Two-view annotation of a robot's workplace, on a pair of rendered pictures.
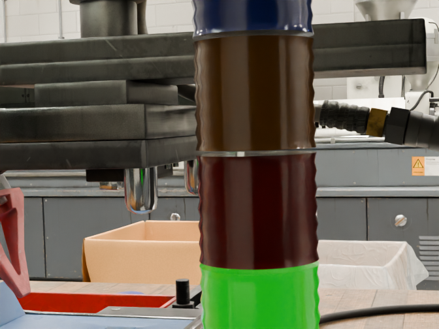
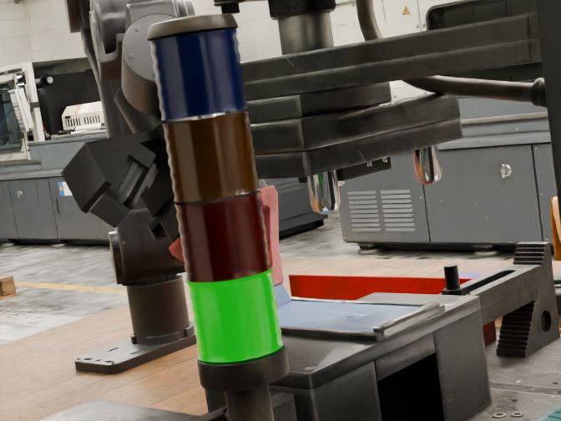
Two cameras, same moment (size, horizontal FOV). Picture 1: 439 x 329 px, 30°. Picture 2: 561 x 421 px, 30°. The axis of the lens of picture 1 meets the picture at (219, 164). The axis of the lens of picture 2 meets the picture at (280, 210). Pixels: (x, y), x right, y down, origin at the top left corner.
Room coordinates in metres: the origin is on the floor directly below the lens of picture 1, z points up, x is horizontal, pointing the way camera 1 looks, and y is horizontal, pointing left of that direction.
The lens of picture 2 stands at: (-0.13, -0.25, 1.16)
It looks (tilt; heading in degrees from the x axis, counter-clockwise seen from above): 7 degrees down; 28
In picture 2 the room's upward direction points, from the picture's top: 8 degrees counter-clockwise
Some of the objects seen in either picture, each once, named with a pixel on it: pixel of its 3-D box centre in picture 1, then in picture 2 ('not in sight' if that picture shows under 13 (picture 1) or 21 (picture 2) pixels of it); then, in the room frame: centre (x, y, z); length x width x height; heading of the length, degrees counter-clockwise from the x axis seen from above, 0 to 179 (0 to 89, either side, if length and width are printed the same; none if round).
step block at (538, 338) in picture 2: not in sight; (523, 297); (0.78, 0.01, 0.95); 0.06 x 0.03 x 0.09; 165
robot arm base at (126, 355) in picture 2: not in sight; (159, 310); (0.79, 0.42, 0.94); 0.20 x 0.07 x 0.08; 165
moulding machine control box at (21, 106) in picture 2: not in sight; (25, 109); (7.17, 6.09, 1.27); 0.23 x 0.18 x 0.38; 162
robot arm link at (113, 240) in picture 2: not in sight; (153, 252); (0.79, 0.41, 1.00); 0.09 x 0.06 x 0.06; 131
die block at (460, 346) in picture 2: not in sight; (355, 391); (0.54, 0.07, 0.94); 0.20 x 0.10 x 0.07; 165
